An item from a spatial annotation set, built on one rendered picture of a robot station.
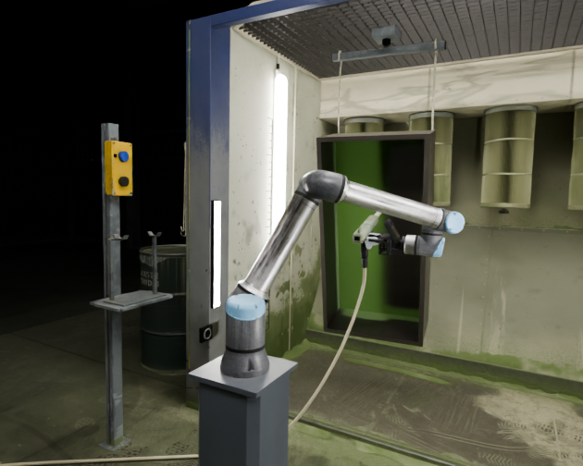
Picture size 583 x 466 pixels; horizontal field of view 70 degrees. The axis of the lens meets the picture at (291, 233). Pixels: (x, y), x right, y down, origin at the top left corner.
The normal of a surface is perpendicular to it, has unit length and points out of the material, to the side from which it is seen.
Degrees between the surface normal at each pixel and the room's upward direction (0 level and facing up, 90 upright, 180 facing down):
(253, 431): 90
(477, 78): 90
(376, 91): 90
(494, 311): 57
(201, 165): 90
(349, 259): 102
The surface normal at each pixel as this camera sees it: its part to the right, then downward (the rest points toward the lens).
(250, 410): 0.29, 0.09
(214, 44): 0.88, 0.06
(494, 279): -0.39, -0.49
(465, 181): -0.48, 0.07
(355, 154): -0.39, 0.27
